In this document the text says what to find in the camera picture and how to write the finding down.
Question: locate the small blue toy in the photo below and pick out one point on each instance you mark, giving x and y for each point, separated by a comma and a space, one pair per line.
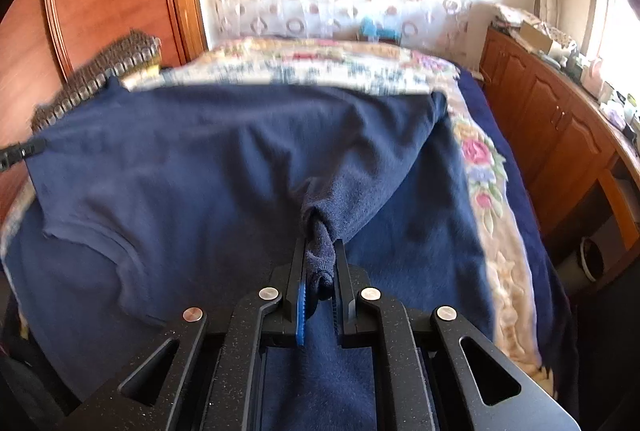
377, 31

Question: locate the wooden cabinet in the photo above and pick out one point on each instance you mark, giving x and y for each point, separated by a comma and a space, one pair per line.
545, 111

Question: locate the pink container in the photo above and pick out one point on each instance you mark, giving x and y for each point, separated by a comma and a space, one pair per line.
595, 73

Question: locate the navy t-shirt with orange print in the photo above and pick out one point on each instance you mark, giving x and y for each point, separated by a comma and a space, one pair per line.
200, 151

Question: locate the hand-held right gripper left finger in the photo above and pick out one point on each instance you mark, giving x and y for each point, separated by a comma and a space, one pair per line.
301, 311

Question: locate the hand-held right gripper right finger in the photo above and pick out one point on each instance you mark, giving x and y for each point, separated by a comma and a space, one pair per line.
336, 311

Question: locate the dark patterned cushion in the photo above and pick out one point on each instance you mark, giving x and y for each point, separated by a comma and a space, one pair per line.
100, 66

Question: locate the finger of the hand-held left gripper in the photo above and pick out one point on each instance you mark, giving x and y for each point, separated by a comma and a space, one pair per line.
17, 152

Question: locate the round waste bin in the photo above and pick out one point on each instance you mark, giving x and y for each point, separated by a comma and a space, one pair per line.
590, 258

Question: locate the navy blanket with floral border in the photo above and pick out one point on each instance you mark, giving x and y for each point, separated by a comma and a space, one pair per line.
425, 221

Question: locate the cardboard box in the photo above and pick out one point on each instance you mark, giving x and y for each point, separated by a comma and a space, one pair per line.
542, 38

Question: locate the bright window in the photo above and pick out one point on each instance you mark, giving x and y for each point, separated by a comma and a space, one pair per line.
617, 21

